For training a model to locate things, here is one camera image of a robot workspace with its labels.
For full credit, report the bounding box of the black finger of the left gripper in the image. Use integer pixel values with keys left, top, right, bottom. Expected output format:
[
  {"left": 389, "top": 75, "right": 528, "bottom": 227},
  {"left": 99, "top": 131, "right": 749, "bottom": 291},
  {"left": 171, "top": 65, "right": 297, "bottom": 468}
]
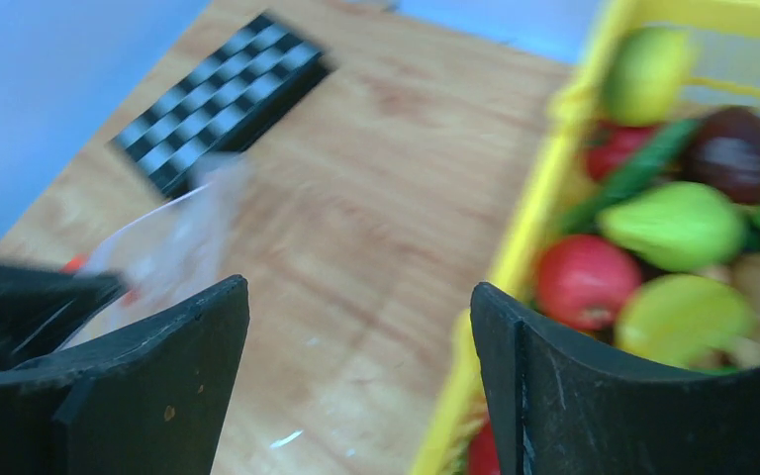
[{"left": 0, "top": 262, "right": 125, "bottom": 370}]

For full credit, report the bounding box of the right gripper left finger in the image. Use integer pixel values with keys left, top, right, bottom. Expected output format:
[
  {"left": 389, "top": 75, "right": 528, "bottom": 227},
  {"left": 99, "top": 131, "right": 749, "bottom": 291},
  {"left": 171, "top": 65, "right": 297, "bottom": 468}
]
[{"left": 0, "top": 275, "right": 249, "bottom": 474}]

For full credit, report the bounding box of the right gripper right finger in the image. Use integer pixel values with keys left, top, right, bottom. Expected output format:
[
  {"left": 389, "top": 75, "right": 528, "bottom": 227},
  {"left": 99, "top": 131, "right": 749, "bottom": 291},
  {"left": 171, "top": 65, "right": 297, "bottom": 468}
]
[{"left": 470, "top": 282, "right": 760, "bottom": 474}]

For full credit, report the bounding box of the clear zip top bag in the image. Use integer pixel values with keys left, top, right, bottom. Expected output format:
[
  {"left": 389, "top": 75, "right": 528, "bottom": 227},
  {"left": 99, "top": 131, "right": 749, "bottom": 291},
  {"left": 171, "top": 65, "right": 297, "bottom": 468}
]
[{"left": 64, "top": 152, "right": 251, "bottom": 348}]

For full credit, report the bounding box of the long green cucumber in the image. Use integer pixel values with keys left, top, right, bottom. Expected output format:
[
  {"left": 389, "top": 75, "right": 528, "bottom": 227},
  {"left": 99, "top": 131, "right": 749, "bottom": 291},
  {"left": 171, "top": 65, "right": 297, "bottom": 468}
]
[{"left": 559, "top": 118, "right": 702, "bottom": 235}]

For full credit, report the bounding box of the orange flat block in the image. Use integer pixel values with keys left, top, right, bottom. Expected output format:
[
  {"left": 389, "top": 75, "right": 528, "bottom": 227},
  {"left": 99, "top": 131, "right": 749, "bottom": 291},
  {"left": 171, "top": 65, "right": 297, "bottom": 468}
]
[{"left": 60, "top": 254, "right": 88, "bottom": 273}]

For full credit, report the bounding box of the red tomato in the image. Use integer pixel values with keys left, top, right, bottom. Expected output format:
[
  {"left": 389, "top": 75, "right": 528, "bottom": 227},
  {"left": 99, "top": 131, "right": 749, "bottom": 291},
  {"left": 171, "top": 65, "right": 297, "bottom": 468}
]
[{"left": 465, "top": 421, "right": 501, "bottom": 475}]

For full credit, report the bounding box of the red apple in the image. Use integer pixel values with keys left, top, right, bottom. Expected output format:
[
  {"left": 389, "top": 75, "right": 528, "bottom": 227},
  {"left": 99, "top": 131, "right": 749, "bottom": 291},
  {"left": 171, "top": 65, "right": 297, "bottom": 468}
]
[{"left": 534, "top": 235, "right": 642, "bottom": 331}]

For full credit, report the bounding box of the green pear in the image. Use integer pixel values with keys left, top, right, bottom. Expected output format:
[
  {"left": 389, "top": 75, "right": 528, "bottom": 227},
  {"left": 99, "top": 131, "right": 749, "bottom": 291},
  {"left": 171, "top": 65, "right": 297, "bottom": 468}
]
[{"left": 597, "top": 181, "right": 746, "bottom": 272}]

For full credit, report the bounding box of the dark purple fruit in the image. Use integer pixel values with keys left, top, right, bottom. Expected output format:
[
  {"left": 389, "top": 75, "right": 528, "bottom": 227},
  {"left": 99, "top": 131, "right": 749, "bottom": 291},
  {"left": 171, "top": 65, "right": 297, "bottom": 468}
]
[{"left": 680, "top": 105, "right": 760, "bottom": 205}]

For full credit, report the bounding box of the black white chessboard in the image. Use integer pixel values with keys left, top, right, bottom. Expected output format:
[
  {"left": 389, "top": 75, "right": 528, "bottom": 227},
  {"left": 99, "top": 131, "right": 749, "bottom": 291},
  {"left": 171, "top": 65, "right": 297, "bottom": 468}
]
[{"left": 111, "top": 13, "right": 331, "bottom": 199}]

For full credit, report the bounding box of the yellow green mango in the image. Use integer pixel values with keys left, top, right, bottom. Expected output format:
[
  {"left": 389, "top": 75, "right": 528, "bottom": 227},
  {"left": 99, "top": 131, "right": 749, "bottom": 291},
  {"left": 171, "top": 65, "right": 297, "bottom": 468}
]
[{"left": 600, "top": 26, "right": 695, "bottom": 127}]

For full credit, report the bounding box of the yellow plastic basket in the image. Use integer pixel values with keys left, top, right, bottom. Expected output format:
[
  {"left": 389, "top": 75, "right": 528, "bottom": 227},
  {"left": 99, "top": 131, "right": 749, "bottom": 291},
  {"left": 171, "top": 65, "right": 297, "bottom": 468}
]
[{"left": 411, "top": 1, "right": 760, "bottom": 474}]

